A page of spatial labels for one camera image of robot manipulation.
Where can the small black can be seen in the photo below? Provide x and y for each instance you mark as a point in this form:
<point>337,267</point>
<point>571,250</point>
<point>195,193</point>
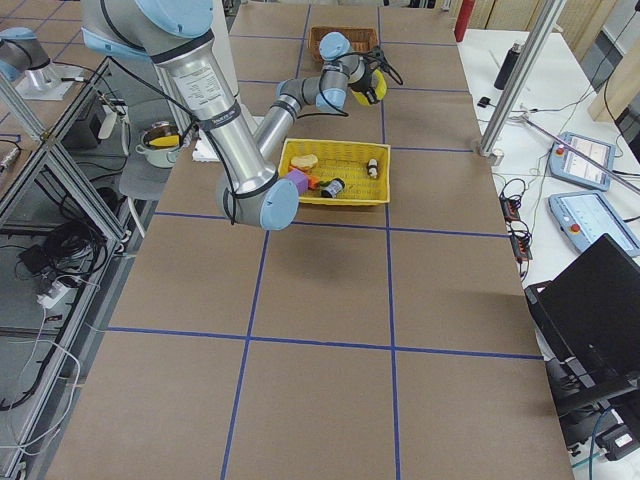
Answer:
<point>332,189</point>

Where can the panda figurine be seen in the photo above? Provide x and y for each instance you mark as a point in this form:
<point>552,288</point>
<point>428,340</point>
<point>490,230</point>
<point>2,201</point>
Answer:
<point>372,168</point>

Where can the black water bottle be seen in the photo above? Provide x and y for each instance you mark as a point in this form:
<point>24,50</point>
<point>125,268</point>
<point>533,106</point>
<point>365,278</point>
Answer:
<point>508,66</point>

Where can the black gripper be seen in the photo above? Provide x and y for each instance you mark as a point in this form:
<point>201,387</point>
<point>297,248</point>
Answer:
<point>368,79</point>

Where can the aluminium frame post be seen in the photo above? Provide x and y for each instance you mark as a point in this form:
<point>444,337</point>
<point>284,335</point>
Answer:
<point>532,49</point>

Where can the purple foam cube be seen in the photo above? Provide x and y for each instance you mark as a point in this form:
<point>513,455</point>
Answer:
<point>299,179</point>

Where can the lower teach pendant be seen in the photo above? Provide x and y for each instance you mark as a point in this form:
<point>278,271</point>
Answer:
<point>584,217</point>

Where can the upper teach pendant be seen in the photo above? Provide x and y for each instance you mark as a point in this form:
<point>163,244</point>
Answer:
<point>566,165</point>

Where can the brown wicker basket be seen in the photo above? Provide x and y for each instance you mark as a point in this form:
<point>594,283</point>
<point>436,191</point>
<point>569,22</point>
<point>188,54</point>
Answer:
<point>327,43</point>

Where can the black laptop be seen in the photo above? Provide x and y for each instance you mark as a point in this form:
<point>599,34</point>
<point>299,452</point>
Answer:
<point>589,317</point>

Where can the yellow woven basket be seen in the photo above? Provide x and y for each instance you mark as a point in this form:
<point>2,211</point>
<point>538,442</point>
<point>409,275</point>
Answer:
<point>346,160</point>

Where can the metal reacher grabber tool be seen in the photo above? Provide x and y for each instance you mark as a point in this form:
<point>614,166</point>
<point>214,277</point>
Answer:
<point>617,178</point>

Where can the red cylinder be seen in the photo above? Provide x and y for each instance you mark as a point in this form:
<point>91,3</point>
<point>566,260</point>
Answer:
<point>463,19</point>

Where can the small black device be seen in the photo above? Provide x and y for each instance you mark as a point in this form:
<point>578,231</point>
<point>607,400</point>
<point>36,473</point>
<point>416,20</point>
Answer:
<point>484,102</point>

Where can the orange toy carrot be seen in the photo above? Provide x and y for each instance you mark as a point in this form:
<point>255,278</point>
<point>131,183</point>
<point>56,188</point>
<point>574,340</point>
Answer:
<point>315,183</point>

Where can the toy croissant bread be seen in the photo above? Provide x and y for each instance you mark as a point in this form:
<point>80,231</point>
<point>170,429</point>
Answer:
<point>304,162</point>

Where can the teach pendant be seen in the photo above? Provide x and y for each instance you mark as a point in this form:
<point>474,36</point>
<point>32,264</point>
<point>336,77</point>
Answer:
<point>584,217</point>
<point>566,165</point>

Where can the white enamel pot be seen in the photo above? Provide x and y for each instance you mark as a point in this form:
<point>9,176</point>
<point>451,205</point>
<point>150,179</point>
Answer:
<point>160,144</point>

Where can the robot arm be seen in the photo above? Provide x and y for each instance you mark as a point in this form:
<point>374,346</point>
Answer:
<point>21,51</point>
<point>178,38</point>

